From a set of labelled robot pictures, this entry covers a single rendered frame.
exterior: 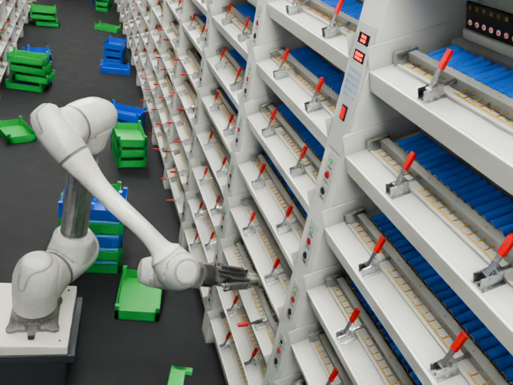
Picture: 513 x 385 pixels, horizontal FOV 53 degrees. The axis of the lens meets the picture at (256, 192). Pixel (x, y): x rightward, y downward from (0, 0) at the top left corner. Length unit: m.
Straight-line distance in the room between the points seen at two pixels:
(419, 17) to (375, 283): 0.54
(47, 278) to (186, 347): 0.74
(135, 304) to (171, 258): 1.07
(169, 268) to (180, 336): 0.97
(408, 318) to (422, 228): 0.19
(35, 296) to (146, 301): 0.73
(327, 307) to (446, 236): 0.46
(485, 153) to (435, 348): 0.36
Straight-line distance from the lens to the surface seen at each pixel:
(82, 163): 1.65
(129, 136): 3.83
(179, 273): 1.47
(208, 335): 2.38
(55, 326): 2.10
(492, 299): 0.83
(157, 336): 2.42
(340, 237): 1.19
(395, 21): 1.08
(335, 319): 1.26
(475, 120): 0.88
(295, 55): 1.69
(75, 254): 2.07
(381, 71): 1.08
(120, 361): 2.31
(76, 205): 1.96
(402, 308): 1.04
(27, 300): 2.01
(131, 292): 2.62
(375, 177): 1.06
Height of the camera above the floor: 1.71
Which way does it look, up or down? 28 degrees down
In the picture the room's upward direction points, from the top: 12 degrees clockwise
